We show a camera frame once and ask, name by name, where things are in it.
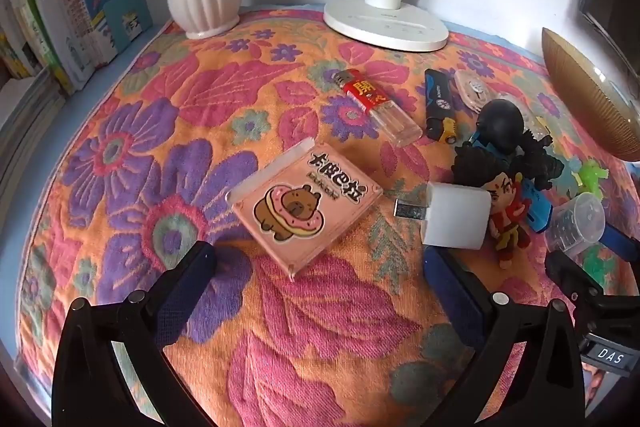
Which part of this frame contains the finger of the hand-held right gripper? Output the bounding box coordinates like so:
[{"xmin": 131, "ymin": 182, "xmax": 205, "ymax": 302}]
[
  {"xmin": 601, "ymin": 226, "xmax": 640, "ymax": 259},
  {"xmin": 545, "ymin": 250, "xmax": 640, "ymax": 324}
]

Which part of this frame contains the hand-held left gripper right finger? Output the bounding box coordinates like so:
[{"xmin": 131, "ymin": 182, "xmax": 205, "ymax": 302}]
[{"xmin": 424, "ymin": 247, "xmax": 588, "ymax": 427}]

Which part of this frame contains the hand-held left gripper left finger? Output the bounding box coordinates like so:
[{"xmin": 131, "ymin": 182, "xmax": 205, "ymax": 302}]
[{"xmin": 52, "ymin": 241, "xmax": 218, "ymax": 427}]

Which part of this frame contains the clear plastic measuring cup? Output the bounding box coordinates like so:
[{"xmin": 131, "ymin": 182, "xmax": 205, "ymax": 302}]
[{"xmin": 544, "ymin": 193, "xmax": 606, "ymax": 254}]

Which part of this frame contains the green translucent toy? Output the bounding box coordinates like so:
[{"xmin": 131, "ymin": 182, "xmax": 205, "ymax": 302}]
[{"xmin": 575, "ymin": 159, "xmax": 608, "ymax": 198}]

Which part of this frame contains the white usb charger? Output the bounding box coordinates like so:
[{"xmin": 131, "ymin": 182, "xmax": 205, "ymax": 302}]
[{"xmin": 393, "ymin": 181, "xmax": 493, "ymax": 251}]

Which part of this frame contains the teal translucent toy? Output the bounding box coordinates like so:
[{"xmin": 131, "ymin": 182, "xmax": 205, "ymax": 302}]
[{"xmin": 552, "ymin": 162, "xmax": 581, "ymax": 200}]

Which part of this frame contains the red cartoon figure keychain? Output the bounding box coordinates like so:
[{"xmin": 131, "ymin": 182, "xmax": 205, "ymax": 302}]
[{"xmin": 452, "ymin": 144, "xmax": 538, "ymax": 268}]

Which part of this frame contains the gold ribbed bowl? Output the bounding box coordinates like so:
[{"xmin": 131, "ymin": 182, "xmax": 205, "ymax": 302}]
[{"xmin": 541, "ymin": 27, "xmax": 640, "ymax": 162}]

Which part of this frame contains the pink acrylic capybara block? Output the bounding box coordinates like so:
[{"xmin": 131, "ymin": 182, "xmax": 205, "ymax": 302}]
[{"xmin": 226, "ymin": 138, "xmax": 385, "ymax": 280}]

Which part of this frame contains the red label clear lighter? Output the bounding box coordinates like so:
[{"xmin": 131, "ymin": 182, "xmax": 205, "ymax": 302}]
[{"xmin": 333, "ymin": 70, "xmax": 423, "ymax": 146}]

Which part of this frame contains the black toy gun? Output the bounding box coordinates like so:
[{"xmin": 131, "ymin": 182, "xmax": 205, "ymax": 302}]
[{"xmin": 520, "ymin": 130, "xmax": 567, "ymax": 192}]

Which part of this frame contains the floral woven tablecloth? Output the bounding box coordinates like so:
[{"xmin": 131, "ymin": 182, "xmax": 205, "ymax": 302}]
[{"xmin": 15, "ymin": 4, "xmax": 640, "ymax": 427}]

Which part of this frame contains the black helmet figurine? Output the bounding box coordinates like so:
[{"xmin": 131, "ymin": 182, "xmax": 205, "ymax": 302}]
[{"xmin": 469, "ymin": 99, "xmax": 526, "ymax": 158}]

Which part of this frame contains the beige correction tape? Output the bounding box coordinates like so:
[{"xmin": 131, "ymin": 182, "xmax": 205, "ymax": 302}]
[{"xmin": 454, "ymin": 69, "xmax": 493, "ymax": 115}]

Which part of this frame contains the row of upright books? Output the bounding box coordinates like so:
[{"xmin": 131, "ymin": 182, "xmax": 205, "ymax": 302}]
[{"xmin": 0, "ymin": 0, "xmax": 56, "ymax": 82}]

